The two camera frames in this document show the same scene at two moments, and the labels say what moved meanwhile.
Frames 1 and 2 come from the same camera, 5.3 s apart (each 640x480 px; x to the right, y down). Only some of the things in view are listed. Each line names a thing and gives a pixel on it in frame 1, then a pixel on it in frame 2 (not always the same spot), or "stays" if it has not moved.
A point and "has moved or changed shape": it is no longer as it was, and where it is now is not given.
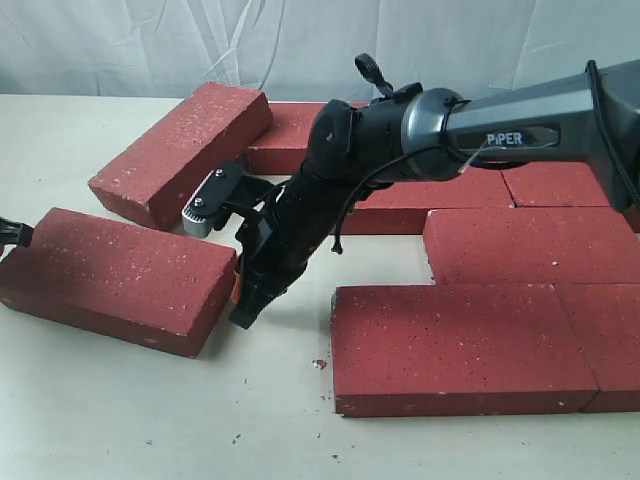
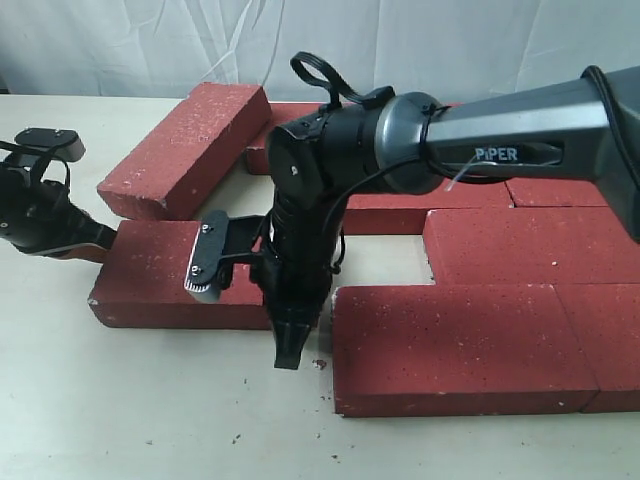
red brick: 120,280 has moved or changed shape
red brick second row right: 554,184 stays
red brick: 402,208 stays
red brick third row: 530,246 stays
